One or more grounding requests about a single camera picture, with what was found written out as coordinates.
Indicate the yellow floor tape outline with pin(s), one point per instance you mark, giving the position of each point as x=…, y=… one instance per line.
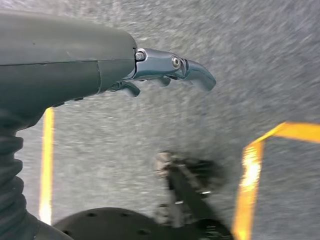
x=47, y=165
x=250, y=172

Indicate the black perforated disc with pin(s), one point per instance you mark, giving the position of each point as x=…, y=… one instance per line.
x=112, y=225

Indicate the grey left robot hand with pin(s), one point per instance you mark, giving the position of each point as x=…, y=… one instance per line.
x=62, y=59

